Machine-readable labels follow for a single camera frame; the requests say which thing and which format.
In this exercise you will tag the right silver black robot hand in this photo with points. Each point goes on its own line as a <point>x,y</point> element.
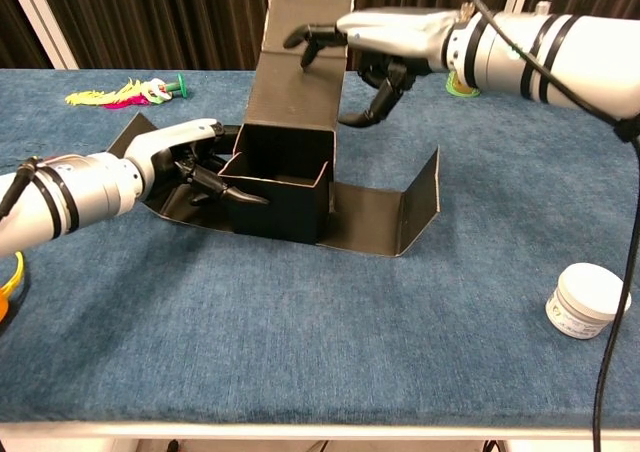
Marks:
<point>395,34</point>

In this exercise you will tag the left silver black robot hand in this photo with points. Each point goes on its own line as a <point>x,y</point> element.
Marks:
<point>165,142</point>

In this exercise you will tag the black cardboard folding box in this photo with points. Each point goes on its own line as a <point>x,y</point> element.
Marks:
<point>285,207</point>

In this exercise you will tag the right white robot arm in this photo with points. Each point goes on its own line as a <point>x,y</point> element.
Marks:
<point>550,57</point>

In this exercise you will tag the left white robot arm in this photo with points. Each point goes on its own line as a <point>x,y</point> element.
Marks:
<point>75,197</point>

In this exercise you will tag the yellow pink feather toy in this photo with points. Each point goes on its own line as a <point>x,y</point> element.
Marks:
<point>95,97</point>

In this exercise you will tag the green gold nesting doll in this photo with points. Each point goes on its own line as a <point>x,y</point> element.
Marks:
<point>460,88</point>

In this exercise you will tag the blue felt table cover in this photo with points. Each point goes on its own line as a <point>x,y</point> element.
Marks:
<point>320,347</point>

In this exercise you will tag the white plastic jar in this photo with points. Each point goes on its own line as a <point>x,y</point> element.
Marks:
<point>580,297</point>

